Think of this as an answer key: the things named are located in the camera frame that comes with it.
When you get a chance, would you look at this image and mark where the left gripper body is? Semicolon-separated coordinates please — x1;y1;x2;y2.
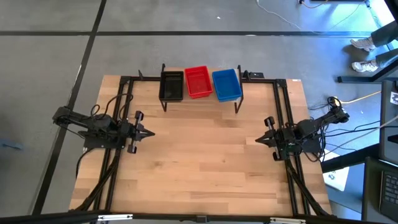
119;111;144;154

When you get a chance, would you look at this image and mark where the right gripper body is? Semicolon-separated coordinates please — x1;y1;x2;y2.
264;116;296;161

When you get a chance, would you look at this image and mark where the black plastic slotted basket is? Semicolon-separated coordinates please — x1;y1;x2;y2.
159;70;185;103

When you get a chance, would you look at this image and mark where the blue plastic slotted basket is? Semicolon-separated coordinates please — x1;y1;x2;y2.
211;68;243;103

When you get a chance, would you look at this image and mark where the red plastic slotted basket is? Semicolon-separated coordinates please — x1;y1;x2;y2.
184;65;214;100

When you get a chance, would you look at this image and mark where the wooden shelf with black legs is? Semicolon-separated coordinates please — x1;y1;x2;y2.
160;63;245;114

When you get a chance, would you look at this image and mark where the white paper sheet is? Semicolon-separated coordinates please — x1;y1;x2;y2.
322;148;351;192

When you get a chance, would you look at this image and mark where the black rig beam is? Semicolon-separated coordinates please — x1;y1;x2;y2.
0;210;398;224

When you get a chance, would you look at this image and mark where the black floor stand leg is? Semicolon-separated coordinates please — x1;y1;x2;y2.
337;57;398;84

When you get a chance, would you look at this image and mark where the black desk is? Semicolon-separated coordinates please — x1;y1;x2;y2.
320;143;398;224

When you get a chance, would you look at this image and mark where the person's white shoe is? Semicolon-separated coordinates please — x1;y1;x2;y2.
351;59;379;73
350;37;377;52

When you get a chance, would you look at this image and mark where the black keyboard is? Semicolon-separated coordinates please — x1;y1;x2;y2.
379;169;398;222

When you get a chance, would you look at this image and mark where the person's leg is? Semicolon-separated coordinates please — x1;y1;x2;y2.
371;20;398;47
374;46;398;68

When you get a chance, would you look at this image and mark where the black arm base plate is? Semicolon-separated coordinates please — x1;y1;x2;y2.
289;136;323;154
83;136;125;149

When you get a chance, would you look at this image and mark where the black aluminium table frame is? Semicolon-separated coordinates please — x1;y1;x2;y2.
70;74;333;218

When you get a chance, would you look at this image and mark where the silver beam bracket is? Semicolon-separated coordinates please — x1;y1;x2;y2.
269;217;306;224
98;213;134;222

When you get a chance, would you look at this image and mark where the yellow power cable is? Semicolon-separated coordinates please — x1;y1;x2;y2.
338;91;382;105

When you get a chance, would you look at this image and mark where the thick grey cable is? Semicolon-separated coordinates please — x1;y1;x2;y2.
357;114;398;138

